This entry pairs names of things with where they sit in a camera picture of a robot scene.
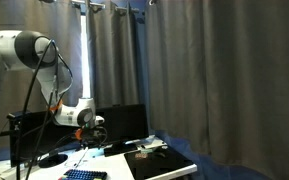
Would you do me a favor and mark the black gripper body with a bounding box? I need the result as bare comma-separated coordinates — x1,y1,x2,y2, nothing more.
81,125,107,148

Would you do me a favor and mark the black keyboard with coloured keys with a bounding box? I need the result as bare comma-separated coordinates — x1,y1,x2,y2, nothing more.
57,168,108,180

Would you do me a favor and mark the black computer monitor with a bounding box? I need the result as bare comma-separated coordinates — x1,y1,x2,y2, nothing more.
95,103,150,145

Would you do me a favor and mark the black monitor stand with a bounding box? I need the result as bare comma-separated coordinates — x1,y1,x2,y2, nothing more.
103,139,140,158

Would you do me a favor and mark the large black monitor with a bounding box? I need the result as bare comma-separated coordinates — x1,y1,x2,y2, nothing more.
7,108,97,168

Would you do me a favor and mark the black desk mat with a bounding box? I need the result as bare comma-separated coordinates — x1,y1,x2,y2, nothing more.
123,146,195,180

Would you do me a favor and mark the dark fabric curtain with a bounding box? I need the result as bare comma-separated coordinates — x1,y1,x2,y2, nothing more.
87,1,142,109
146,0,289,180
0,0,84,116

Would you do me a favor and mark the metal curtain rod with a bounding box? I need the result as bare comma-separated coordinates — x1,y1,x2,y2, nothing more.
38,0,158,14

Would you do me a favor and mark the small orange strap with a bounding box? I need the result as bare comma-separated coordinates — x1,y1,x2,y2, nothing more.
74,129,84,140

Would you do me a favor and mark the wide orange strap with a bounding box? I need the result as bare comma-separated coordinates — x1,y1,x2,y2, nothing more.
49,99,64,113

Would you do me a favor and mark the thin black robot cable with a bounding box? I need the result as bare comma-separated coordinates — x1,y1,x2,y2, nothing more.
25,53,74,180

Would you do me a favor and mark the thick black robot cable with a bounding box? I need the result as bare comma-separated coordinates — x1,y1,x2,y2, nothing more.
15,39,57,180

